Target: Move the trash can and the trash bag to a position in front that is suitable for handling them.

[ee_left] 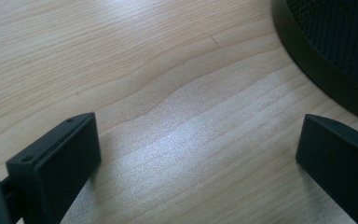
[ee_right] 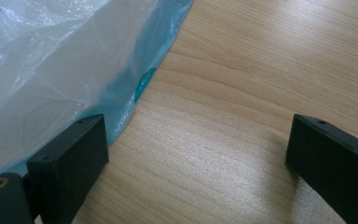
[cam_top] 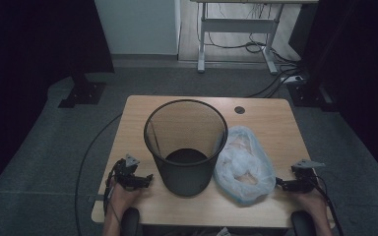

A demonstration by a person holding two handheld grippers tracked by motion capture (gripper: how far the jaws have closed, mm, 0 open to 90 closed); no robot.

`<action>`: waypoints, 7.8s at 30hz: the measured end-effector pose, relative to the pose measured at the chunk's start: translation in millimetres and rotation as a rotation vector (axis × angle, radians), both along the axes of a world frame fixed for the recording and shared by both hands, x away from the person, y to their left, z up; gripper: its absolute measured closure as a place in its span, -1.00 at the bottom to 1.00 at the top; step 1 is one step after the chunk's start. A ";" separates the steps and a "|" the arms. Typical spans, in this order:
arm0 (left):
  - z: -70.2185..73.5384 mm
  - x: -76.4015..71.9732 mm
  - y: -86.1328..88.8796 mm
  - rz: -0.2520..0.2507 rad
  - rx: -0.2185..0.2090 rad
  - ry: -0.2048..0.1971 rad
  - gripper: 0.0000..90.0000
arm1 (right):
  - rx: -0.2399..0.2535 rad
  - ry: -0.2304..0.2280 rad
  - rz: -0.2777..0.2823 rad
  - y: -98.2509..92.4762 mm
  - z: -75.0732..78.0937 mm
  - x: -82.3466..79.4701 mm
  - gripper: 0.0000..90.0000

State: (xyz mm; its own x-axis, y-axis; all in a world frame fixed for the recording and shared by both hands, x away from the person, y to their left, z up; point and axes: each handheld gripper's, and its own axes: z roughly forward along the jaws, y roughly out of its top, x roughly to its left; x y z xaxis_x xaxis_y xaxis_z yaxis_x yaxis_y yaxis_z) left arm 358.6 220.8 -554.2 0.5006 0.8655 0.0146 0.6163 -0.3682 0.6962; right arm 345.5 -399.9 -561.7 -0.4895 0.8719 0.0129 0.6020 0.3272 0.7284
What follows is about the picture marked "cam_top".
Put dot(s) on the black mesh trash bin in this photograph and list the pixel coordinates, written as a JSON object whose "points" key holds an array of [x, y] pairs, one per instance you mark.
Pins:
{"points": [[187, 178]]}

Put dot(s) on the grey tape strip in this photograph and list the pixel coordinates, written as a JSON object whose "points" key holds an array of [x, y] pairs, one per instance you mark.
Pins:
{"points": [[96, 198]]}

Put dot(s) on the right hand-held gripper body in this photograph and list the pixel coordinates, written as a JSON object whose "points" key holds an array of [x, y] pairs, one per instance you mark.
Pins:
{"points": [[304, 178]]}

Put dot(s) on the black stand base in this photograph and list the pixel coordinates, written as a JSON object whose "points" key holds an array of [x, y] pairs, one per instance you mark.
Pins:
{"points": [[83, 93], [308, 95]]}

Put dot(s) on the person's right hand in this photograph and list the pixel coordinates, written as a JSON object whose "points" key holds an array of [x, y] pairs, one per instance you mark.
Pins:
{"points": [[311, 201]]}

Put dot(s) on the dark round table grommet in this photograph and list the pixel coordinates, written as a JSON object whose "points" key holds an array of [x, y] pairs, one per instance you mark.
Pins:
{"points": [[239, 110]]}

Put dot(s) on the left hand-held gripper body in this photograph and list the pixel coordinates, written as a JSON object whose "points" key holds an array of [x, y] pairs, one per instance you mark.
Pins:
{"points": [[126, 172]]}

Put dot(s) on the white desk frame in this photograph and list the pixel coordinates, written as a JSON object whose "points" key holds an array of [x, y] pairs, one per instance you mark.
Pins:
{"points": [[236, 25]]}

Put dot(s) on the white power strip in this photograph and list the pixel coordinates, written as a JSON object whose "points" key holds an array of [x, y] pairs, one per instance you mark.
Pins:
{"points": [[292, 79]]}

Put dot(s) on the dark curtain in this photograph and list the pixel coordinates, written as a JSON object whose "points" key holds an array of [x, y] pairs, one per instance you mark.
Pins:
{"points": [[19, 65], [367, 82]]}

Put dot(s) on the translucent plastic trash bag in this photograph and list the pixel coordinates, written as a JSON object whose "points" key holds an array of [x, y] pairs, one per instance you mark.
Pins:
{"points": [[242, 167]]}

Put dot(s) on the person's left hand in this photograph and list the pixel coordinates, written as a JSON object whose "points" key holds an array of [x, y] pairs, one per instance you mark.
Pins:
{"points": [[121, 198]]}

